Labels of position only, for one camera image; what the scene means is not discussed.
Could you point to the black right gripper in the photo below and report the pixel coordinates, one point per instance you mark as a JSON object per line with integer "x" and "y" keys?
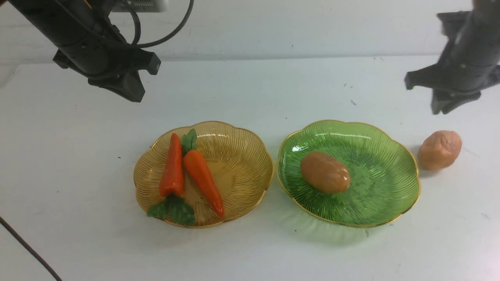
{"x": 468, "y": 63}

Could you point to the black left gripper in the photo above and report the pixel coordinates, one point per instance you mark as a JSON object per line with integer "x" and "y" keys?
{"x": 107, "y": 66}

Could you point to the brown toy potato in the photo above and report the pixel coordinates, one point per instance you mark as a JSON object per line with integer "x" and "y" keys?
{"x": 440, "y": 150}
{"x": 325, "y": 173}

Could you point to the orange toy carrot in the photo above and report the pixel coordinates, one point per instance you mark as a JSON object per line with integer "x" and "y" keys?
{"x": 171, "y": 189}
{"x": 197, "y": 167}

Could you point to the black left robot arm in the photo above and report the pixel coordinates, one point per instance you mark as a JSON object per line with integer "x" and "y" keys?
{"x": 47, "y": 14}

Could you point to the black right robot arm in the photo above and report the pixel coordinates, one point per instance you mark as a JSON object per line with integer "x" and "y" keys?
{"x": 469, "y": 63}

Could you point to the green ribbed plastic plate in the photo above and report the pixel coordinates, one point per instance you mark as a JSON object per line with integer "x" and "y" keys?
{"x": 384, "y": 174}

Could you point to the amber ribbed plastic plate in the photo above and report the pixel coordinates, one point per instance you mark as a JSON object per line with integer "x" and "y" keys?
{"x": 238, "y": 160}

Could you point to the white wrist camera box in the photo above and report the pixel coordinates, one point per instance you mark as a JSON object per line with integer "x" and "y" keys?
{"x": 143, "y": 6}

